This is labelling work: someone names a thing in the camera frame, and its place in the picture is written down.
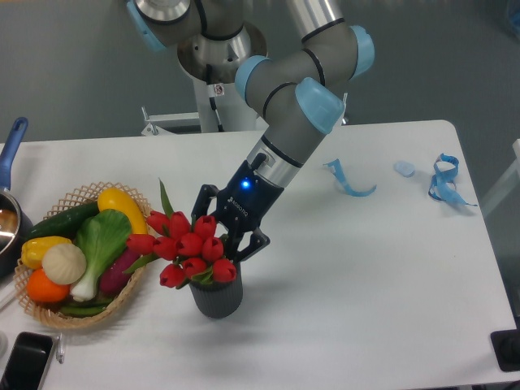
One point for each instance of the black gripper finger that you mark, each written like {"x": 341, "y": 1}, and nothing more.
{"x": 258, "y": 240}
{"x": 206, "y": 194}

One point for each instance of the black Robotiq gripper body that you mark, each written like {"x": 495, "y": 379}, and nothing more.
{"x": 247, "y": 197}

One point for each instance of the red tulip bouquet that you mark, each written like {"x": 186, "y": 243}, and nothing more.
{"x": 194, "y": 253}

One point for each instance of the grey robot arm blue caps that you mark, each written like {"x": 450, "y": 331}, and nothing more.
{"x": 236, "y": 83}

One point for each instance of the dark grey ribbed vase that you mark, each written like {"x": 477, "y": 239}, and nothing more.
{"x": 218, "y": 300}

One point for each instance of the yellow toy squash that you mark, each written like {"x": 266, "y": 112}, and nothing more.
{"x": 116, "y": 199}

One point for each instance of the blue curved tape strip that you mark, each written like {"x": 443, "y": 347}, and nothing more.
{"x": 336, "y": 169}

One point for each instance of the green toy bok choy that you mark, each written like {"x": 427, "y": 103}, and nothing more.
{"x": 101, "y": 238}

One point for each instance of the purple toy sweet potato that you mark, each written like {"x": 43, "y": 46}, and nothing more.
{"x": 114, "y": 279}

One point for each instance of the woven wicker basket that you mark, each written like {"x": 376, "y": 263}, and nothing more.
{"x": 78, "y": 196}

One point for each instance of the green toy cucumber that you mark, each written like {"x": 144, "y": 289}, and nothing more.
{"x": 65, "y": 223}

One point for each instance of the cream toy steamed bun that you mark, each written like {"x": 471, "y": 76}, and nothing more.
{"x": 64, "y": 263}

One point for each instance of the pale blue bottle cap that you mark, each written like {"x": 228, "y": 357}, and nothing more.
{"x": 405, "y": 169}

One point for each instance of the green toy pea pods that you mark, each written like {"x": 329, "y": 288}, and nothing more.
{"x": 84, "y": 309}

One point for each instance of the yellow toy bell pepper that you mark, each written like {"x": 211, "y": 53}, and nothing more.
{"x": 34, "y": 250}

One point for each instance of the orange toy fruit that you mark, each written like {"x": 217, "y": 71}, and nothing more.
{"x": 41, "y": 289}

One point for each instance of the tangled blue ribbon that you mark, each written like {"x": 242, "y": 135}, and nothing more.
{"x": 443, "y": 187}

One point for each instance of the small clear clip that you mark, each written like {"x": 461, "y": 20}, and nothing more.
{"x": 60, "y": 348}

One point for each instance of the black smartphone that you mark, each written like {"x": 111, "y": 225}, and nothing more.
{"x": 28, "y": 362}

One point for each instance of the black device at table edge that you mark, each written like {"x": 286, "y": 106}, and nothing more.
{"x": 506, "y": 348}

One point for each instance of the white metal mounting frame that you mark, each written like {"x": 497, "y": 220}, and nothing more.
{"x": 187, "y": 123}

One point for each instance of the dark saucepan blue handle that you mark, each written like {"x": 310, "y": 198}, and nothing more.
{"x": 15, "y": 224}

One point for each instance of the white frame at right edge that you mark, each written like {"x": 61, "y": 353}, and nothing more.
{"x": 505, "y": 185}

